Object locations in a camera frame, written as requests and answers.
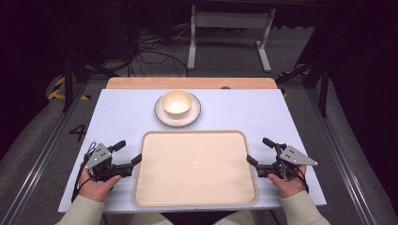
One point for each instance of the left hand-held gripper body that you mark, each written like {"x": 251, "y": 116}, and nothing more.
{"x": 99, "y": 155}

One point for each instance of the dark curtain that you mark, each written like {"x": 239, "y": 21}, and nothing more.
{"x": 28, "y": 62}
{"x": 366, "y": 78}

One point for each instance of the black tripod stand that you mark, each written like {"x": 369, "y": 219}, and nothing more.
{"x": 67, "y": 81}
{"x": 324, "y": 81}

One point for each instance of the yellow and black floor tape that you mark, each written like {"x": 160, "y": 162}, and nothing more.
{"x": 56, "y": 92}

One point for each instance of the person's left hand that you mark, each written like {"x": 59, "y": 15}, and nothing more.
{"x": 94, "y": 189}

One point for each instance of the metal floor rail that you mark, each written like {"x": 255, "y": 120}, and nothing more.
{"x": 40, "y": 159}
{"x": 341, "y": 156}

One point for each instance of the cream bowl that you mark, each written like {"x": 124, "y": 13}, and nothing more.
{"x": 176, "y": 103}

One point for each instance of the person's right hand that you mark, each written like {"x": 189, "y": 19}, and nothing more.
{"x": 289, "y": 186}

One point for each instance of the beige tray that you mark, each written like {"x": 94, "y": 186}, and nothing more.
{"x": 194, "y": 168}

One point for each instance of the white metal table frame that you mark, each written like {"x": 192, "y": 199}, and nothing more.
{"x": 231, "y": 19}

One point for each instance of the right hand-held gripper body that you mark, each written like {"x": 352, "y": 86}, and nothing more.
{"x": 295, "y": 157}

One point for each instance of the white plate with dark rim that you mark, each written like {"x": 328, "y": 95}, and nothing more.
{"x": 162, "y": 120}

